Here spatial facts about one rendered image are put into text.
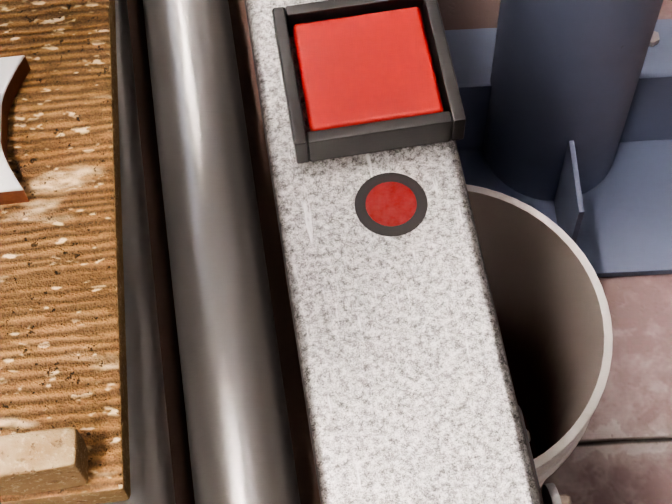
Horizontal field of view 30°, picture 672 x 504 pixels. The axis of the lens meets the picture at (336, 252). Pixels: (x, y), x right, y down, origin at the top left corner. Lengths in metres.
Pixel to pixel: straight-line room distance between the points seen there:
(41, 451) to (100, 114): 0.16
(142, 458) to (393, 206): 0.15
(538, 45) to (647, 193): 0.35
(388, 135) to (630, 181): 1.10
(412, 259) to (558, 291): 0.70
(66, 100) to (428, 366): 0.20
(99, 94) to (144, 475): 0.17
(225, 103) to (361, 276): 0.11
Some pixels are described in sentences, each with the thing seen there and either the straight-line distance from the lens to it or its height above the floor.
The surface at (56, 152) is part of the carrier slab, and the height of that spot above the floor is 0.94.
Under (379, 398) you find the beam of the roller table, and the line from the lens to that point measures 0.51.
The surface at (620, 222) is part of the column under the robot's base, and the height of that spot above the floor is 0.01.
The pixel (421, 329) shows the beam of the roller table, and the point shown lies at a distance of 0.52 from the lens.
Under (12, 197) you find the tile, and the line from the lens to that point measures 0.54.
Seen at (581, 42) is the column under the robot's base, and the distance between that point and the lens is 1.33.
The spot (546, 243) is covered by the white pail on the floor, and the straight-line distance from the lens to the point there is 1.20.
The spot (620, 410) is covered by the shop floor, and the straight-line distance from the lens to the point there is 1.51.
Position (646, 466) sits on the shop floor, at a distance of 1.49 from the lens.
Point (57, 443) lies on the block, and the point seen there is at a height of 0.96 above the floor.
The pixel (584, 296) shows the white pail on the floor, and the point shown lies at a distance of 1.18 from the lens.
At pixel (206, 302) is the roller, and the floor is 0.92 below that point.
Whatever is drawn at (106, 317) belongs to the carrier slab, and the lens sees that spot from 0.51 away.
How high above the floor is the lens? 1.39
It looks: 63 degrees down
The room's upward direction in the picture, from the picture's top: 4 degrees counter-clockwise
